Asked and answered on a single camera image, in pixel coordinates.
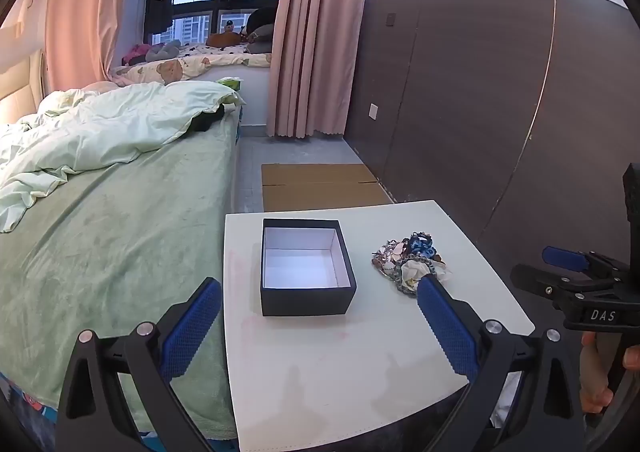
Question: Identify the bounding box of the black item on bed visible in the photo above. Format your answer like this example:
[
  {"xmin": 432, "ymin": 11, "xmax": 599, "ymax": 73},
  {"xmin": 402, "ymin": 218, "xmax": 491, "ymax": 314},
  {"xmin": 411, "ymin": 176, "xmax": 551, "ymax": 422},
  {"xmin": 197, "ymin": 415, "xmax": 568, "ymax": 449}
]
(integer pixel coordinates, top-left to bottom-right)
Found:
[{"xmin": 186, "ymin": 104, "xmax": 226, "ymax": 136}]

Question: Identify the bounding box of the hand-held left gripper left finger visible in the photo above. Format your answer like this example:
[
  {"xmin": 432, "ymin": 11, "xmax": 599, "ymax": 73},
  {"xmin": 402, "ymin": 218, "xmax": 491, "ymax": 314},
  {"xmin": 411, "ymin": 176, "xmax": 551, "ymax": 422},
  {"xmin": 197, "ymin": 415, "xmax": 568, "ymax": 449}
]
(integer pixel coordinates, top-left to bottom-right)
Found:
[{"xmin": 57, "ymin": 276, "xmax": 226, "ymax": 452}]

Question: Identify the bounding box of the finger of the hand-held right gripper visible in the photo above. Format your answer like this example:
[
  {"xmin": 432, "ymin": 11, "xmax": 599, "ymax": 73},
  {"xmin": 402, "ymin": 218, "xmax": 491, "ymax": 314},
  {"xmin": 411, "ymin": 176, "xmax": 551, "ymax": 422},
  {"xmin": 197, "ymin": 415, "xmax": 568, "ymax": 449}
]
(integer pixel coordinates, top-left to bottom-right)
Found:
[
  {"xmin": 542, "ymin": 245, "xmax": 628, "ymax": 279},
  {"xmin": 510, "ymin": 264, "xmax": 618, "ymax": 305}
]

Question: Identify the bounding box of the grey plush toy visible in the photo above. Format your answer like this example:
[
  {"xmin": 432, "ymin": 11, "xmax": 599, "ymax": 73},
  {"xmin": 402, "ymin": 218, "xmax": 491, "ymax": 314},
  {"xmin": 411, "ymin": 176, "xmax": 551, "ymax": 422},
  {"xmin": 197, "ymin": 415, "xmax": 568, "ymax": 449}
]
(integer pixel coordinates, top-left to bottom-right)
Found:
[{"xmin": 145, "ymin": 41, "xmax": 181, "ymax": 61}]

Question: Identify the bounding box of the black pillow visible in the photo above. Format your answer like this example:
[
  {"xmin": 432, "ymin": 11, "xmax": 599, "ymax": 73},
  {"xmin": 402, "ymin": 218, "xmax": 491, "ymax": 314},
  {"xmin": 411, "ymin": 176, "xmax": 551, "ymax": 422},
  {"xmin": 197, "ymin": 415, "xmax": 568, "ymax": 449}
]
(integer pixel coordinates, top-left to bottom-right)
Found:
[{"xmin": 246, "ymin": 7, "xmax": 279, "ymax": 40}]

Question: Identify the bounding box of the pink curtain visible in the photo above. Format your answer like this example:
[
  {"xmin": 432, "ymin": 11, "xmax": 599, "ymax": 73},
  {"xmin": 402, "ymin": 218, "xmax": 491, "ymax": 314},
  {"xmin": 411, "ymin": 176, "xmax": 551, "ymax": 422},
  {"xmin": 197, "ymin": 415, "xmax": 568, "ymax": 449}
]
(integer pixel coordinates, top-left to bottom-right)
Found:
[
  {"xmin": 265, "ymin": 0, "xmax": 382, "ymax": 139},
  {"xmin": 44, "ymin": 0, "xmax": 151, "ymax": 94}
]

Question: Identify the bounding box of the flat brown cardboard sheet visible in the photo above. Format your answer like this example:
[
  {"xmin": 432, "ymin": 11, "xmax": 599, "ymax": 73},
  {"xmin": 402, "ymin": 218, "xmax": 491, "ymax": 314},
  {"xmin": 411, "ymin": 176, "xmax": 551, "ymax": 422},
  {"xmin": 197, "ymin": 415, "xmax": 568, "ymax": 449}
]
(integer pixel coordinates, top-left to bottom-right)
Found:
[{"xmin": 261, "ymin": 162, "xmax": 396, "ymax": 213}]

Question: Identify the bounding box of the person's right hand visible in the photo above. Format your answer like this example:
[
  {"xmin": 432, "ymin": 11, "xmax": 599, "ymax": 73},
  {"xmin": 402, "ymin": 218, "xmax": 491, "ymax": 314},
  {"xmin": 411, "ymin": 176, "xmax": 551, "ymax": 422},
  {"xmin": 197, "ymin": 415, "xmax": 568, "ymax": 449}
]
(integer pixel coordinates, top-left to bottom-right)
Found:
[{"xmin": 579, "ymin": 331, "xmax": 626, "ymax": 411}]

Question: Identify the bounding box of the pale green duvet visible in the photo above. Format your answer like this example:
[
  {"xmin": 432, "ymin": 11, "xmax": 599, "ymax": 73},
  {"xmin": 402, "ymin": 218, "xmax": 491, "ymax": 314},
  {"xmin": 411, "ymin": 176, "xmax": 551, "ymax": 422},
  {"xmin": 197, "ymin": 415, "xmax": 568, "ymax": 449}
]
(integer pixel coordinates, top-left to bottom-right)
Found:
[{"xmin": 0, "ymin": 80, "xmax": 247, "ymax": 234}]

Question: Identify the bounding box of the black box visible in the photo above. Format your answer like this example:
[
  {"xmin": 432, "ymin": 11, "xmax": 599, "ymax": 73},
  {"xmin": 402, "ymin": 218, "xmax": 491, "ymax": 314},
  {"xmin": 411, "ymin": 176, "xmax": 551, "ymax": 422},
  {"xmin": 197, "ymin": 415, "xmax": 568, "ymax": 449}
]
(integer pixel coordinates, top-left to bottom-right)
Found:
[{"xmin": 260, "ymin": 218, "xmax": 358, "ymax": 317}]

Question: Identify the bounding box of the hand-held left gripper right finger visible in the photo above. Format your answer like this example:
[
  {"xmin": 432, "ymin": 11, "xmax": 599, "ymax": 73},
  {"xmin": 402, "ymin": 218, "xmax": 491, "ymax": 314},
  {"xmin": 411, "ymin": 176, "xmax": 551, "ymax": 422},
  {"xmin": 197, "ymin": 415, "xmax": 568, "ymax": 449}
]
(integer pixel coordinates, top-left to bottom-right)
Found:
[{"xmin": 416, "ymin": 275, "xmax": 587, "ymax": 452}]

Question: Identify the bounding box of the brown plush toy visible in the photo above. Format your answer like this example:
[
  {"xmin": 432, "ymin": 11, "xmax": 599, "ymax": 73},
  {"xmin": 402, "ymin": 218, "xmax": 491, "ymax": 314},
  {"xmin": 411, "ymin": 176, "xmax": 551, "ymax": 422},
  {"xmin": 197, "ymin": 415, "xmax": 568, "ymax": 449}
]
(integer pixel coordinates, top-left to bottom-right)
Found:
[{"xmin": 206, "ymin": 31, "xmax": 242, "ymax": 50}]

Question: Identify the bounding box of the bear print window seat mat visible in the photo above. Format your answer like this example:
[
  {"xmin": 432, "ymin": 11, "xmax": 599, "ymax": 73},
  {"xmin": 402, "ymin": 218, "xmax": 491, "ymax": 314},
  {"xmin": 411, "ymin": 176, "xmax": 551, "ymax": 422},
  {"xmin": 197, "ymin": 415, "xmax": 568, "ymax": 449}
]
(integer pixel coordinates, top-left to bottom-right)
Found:
[{"xmin": 110, "ymin": 43, "xmax": 274, "ymax": 86}]

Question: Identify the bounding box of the beige headboard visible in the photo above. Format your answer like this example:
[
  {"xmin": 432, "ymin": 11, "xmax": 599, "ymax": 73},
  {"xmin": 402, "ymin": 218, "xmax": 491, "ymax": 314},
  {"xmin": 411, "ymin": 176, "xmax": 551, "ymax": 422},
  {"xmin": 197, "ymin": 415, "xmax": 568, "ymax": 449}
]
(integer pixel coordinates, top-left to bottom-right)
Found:
[{"xmin": 0, "ymin": 51, "xmax": 48, "ymax": 124}]

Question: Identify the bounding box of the grey pillow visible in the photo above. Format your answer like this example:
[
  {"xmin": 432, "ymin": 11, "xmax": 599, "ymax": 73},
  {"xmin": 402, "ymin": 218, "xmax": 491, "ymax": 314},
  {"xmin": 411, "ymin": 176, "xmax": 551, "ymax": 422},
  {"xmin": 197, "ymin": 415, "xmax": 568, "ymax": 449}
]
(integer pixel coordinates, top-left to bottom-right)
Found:
[{"xmin": 247, "ymin": 24, "xmax": 275, "ymax": 54}]

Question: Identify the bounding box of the bed with green sheet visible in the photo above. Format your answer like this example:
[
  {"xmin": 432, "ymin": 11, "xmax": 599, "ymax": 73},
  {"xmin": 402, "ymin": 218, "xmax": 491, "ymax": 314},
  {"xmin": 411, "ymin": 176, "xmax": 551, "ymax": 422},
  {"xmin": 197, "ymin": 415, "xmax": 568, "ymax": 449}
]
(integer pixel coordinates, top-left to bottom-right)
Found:
[{"xmin": 0, "ymin": 97, "xmax": 246, "ymax": 439}]

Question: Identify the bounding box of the pile of jewelry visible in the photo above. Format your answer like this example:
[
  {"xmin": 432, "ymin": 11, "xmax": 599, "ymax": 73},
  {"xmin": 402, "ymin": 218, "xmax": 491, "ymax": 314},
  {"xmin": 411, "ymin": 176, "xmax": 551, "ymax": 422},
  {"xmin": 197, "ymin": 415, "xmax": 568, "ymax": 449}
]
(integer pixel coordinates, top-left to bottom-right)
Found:
[{"xmin": 371, "ymin": 231, "xmax": 453, "ymax": 299}]

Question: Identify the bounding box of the colourful printed bed skirt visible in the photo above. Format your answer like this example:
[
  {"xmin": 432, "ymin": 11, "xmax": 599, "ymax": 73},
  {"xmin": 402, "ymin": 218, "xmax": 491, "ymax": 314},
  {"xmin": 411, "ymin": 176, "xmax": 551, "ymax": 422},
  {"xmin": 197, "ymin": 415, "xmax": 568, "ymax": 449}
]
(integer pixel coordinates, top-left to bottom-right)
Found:
[{"xmin": 0, "ymin": 372, "xmax": 62, "ymax": 452}]

